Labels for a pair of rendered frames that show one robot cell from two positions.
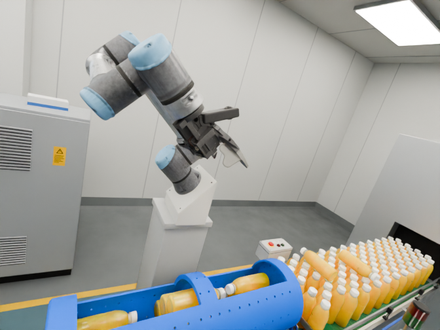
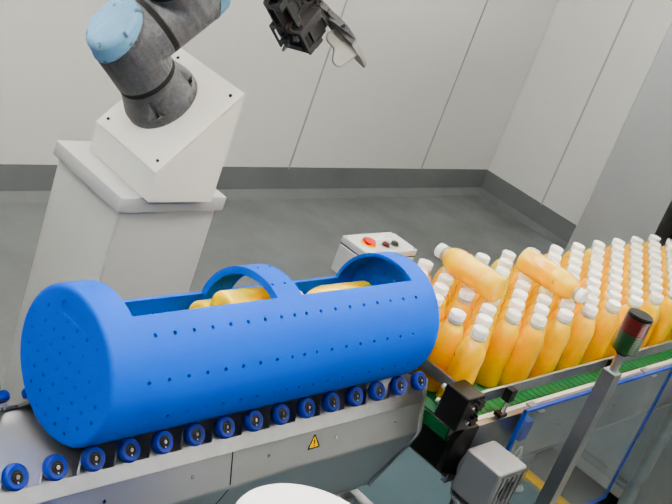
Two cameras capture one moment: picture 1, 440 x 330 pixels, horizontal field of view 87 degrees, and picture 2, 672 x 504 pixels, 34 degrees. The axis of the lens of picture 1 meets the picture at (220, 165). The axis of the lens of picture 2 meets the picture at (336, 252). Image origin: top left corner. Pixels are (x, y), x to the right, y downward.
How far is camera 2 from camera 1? 131 cm
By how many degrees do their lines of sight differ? 18
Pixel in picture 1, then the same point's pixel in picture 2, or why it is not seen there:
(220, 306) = (306, 302)
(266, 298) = (376, 301)
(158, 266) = not seen: hidden behind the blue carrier
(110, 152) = not seen: outside the picture
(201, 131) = (302, 13)
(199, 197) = (203, 132)
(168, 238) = (124, 237)
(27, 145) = not seen: outside the picture
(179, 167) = (152, 57)
